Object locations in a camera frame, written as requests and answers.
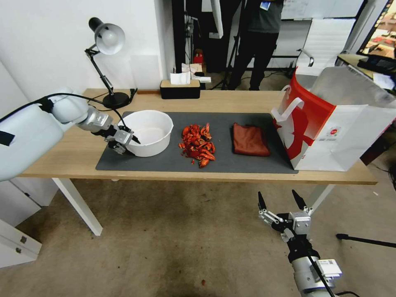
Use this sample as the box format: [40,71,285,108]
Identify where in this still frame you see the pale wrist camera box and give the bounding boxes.
[114,128,134,146]
[292,211,311,236]

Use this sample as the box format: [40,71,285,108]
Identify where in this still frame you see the white office chair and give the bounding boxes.
[296,17,357,77]

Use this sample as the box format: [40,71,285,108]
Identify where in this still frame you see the folded reddish brown towel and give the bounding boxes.
[231,122,271,156]

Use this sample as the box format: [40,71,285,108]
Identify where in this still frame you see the black laptop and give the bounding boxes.
[357,55,396,73]

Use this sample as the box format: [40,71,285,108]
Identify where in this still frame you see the black and white desk lamp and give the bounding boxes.
[84,17,130,110]

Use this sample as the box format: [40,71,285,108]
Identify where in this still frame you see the white drawer cabinet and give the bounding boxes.
[0,179,60,270]

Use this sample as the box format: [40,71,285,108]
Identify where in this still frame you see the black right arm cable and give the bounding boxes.
[305,253,356,297]

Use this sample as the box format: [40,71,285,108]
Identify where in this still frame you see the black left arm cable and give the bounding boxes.
[36,92,131,128]

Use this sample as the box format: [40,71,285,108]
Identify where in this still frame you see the red fire extinguisher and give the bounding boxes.
[193,49,205,73]

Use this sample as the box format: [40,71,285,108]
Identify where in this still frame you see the red and white takeout bag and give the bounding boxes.
[271,66,396,172]

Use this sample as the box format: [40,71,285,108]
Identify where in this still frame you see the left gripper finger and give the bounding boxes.
[107,140,128,156]
[118,124,142,145]

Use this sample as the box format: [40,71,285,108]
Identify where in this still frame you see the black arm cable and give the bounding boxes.
[36,92,131,128]
[305,253,356,297]

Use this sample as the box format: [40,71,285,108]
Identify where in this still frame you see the black camera tripod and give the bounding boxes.
[212,0,250,91]

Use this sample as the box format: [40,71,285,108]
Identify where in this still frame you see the white tissue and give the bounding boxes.
[169,71,191,85]

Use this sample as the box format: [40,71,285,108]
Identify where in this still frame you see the person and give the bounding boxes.
[228,0,284,92]

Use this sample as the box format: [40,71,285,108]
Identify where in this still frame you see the black tissue box wooden lid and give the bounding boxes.
[159,79,201,100]

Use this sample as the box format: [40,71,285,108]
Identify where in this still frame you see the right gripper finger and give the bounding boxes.
[292,189,314,218]
[257,191,288,232]

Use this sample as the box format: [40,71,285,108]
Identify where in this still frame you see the red shrimp shell pile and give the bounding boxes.
[177,122,217,170]

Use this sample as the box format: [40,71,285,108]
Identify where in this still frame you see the white round plastic container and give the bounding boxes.
[117,110,174,158]

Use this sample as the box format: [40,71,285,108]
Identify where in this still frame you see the whiteboard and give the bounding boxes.
[280,0,366,21]

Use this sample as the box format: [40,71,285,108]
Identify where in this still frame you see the dark grey table mat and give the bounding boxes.
[95,111,299,172]

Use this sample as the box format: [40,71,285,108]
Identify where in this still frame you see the black tripod leg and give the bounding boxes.
[336,233,396,245]

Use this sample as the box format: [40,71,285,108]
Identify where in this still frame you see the white table leg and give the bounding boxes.
[52,177,104,237]
[307,184,337,215]

